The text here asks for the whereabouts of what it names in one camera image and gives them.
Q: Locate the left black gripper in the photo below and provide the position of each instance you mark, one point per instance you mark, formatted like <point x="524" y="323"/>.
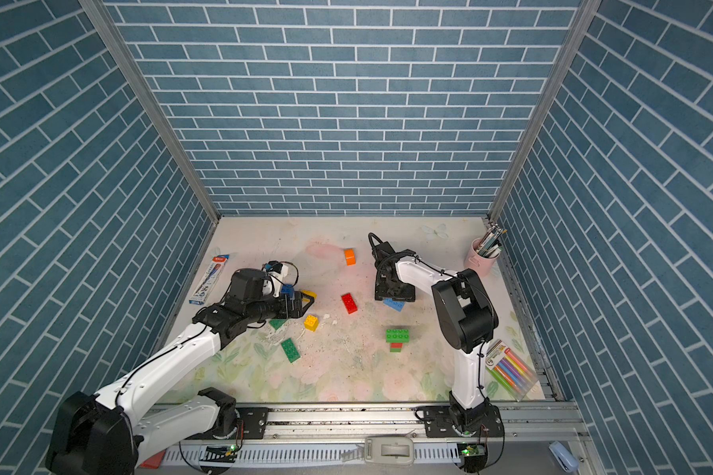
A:
<point x="297" y="312"/>

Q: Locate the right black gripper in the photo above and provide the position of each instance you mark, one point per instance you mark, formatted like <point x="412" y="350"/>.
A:
<point x="380" y="291"/>

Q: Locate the light blue long lego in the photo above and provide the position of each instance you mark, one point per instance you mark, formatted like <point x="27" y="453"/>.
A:
<point x="395" y="305"/>

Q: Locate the green long lego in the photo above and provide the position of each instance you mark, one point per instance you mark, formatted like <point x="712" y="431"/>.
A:
<point x="277" y="323"/>
<point x="290" y="350"/>
<point x="397" y="336"/>

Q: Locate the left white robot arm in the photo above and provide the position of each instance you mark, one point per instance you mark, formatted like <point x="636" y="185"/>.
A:
<point x="113" y="431"/>

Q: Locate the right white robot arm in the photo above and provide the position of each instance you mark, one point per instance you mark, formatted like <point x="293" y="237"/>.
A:
<point x="467" y="320"/>

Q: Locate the dark blue square lego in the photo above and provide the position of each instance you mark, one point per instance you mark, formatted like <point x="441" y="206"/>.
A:
<point x="287" y="290"/>

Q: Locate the yellow square lego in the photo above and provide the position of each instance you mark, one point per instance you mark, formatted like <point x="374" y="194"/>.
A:
<point x="311" y="323"/>

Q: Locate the red long lego brick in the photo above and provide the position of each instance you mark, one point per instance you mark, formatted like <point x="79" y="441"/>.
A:
<point x="349" y="303"/>

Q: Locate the orange half-round lego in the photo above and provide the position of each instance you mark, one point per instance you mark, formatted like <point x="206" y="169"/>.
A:
<point x="350" y="257"/>

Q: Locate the pink pen cup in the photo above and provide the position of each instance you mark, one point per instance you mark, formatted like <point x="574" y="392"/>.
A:
<point x="481" y="264"/>

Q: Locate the pen package box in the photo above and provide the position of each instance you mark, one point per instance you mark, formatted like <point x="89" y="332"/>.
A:
<point x="200" y="294"/>

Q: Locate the pens in cup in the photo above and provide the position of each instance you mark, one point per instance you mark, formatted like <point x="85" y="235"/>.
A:
<point x="490" y="245"/>

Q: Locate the coloured marker pack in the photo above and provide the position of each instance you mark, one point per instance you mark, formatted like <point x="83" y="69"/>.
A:
<point x="510" y="370"/>

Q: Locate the light blue object corner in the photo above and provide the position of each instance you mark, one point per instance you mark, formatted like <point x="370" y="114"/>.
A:
<point x="566" y="461"/>

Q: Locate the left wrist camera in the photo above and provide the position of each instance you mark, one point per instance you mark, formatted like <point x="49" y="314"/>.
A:
<point x="275" y="275"/>

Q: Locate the grey clamp handle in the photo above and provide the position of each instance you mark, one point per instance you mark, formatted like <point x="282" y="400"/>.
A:
<point x="383" y="450"/>

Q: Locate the red tool on rail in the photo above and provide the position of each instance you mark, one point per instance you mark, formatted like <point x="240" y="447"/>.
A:
<point x="154" y="461"/>

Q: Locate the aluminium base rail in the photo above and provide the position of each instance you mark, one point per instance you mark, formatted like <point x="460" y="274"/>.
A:
<point x="311" y="434"/>

